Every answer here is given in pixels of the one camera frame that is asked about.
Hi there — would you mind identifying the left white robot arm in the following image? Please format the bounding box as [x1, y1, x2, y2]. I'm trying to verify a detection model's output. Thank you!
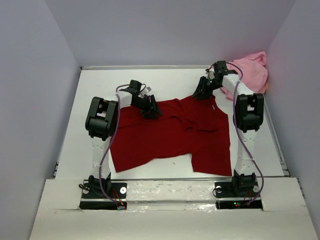
[81, 80, 162, 202]

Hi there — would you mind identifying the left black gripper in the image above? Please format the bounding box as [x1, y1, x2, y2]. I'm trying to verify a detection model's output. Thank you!
[131, 95, 162, 121]

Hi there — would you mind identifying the red t shirt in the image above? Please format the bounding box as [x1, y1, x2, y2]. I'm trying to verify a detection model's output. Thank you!
[111, 96, 232, 176]

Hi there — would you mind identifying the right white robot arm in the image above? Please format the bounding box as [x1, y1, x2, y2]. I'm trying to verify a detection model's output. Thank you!
[192, 60, 265, 200]

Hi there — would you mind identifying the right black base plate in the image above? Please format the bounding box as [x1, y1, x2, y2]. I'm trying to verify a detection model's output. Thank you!
[212, 181, 263, 210]

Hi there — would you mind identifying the metal rail at front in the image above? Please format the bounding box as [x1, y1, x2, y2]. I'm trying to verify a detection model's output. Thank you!
[82, 176, 236, 182]

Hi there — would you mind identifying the pink t shirt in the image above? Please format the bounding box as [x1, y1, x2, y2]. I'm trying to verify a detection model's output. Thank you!
[226, 51, 268, 94]

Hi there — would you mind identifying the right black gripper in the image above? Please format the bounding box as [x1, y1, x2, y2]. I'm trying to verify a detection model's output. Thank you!
[192, 76, 223, 101]

